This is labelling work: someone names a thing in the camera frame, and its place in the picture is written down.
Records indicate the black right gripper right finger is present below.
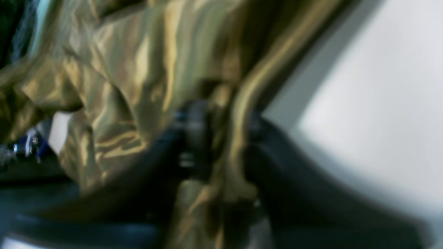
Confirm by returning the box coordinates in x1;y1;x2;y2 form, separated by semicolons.
244;115;433;249

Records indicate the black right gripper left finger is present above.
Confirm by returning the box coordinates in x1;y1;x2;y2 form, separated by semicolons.
10;104;211;249

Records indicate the camouflage t-shirt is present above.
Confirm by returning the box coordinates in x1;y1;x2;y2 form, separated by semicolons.
1;0;349;249

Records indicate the grey tray with blue items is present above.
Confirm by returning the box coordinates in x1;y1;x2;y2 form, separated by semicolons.
0;129;51;170

